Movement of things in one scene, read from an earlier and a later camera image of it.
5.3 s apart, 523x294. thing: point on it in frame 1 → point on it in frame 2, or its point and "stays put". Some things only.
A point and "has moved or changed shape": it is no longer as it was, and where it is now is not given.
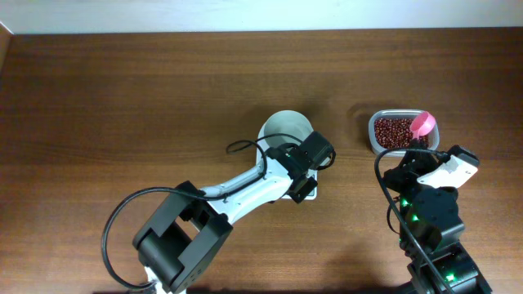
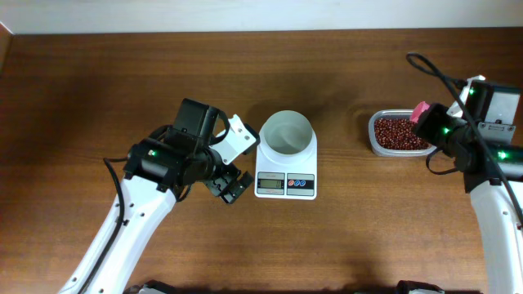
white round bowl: (287, 122) stays put
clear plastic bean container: (400, 128) stays put
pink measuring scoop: (422, 125) has moved or changed shape
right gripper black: (419, 162) → (428, 118)
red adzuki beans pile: (395, 133) stays put
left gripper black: (301, 194) → (228, 175)
